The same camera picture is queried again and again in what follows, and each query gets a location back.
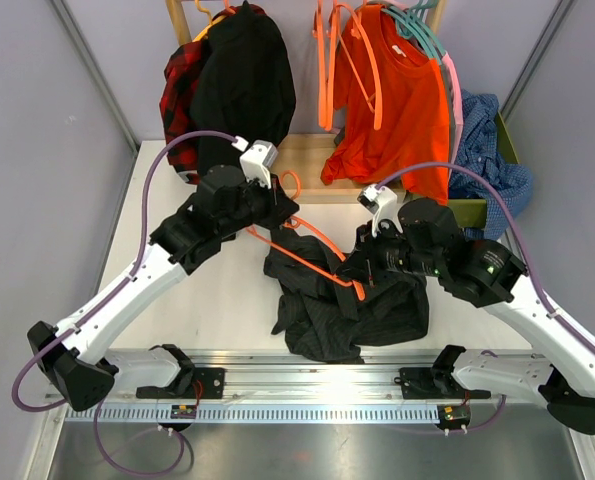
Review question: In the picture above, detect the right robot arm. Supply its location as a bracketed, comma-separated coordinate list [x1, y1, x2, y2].
[336, 187, 595, 435]

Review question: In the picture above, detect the wooden clothes rack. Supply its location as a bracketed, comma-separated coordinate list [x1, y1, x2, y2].
[164, 0, 449, 205]

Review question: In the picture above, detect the yellow hanger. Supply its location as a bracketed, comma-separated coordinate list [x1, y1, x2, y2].
[193, 0, 231, 42]

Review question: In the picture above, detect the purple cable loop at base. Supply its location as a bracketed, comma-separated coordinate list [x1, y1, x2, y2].
[94, 399, 194, 475]

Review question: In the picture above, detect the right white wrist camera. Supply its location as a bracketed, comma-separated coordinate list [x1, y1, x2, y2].
[357, 184, 402, 238]

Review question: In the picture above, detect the blue checked shirt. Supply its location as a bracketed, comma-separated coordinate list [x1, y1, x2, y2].
[449, 89, 533, 240]

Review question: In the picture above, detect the dark grey striped shirt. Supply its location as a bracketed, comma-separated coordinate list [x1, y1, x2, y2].
[263, 248, 430, 364]

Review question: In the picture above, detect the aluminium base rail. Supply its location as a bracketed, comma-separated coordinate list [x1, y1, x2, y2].
[58, 352, 501, 428]

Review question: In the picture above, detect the empty orange hanger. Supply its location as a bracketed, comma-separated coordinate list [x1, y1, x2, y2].
[324, 1, 341, 132]
[339, 2, 384, 132]

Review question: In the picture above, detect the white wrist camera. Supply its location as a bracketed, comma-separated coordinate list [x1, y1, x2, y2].
[357, 184, 402, 238]
[231, 136, 278, 189]

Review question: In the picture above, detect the orange t-shirt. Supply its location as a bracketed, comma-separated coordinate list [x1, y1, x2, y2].
[320, 4, 450, 204]

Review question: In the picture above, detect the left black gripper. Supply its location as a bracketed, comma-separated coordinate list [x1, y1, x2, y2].
[218, 171, 300, 238]

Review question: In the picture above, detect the green laundry basket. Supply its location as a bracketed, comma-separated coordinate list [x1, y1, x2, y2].
[448, 113, 520, 229]

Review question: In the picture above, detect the red black plaid shirt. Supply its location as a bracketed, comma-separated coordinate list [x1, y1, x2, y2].
[159, 40, 211, 184]

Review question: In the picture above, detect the pink hanger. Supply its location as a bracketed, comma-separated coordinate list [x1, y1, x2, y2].
[384, 0, 464, 169]

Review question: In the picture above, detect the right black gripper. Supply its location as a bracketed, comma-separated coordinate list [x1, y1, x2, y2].
[339, 218, 443, 287]

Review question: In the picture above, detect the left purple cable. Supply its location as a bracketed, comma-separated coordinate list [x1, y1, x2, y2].
[10, 130, 238, 412]

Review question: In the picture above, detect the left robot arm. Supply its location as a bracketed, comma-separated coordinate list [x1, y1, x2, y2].
[27, 165, 299, 412]

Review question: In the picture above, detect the orange hanger of blue shirt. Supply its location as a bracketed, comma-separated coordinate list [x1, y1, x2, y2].
[313, 0, 332, 132]

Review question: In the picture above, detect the teal hanger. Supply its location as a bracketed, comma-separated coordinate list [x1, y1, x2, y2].
[382, 1, 446, 66]

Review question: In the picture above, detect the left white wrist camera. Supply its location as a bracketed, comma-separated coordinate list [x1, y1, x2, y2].
[231, 136, 278, 189]

